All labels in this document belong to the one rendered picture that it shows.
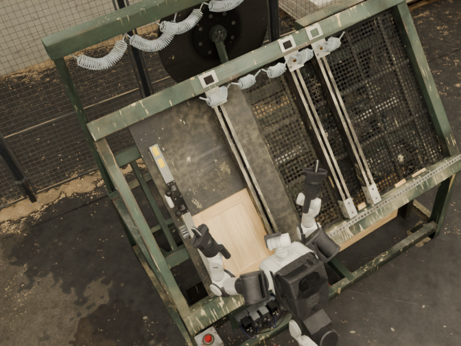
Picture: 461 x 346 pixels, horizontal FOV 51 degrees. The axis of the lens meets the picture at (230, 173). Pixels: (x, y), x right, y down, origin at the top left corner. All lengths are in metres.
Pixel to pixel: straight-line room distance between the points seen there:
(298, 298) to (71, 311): 2.34
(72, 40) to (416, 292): 2.97
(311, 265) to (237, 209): 0.70
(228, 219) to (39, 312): 2.07
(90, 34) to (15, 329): 2.54
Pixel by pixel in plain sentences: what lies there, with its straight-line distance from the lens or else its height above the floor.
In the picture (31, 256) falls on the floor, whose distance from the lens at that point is 4.76.
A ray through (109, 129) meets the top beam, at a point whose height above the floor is 1.84.
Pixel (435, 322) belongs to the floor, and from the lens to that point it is 3.93.
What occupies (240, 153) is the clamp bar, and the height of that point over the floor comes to 1.48.
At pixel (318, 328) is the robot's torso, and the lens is 2.59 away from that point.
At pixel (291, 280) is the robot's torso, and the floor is 1.42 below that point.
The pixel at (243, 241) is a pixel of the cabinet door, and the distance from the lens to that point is 2.91.
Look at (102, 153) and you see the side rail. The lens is 2.64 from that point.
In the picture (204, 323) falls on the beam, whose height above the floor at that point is 0.84.
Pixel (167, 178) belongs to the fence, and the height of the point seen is 1.51.
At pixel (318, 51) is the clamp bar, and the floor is 1.78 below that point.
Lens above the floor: 3.39
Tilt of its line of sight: 45 degrees down
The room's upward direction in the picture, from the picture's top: 10 degrees counter-clockwise
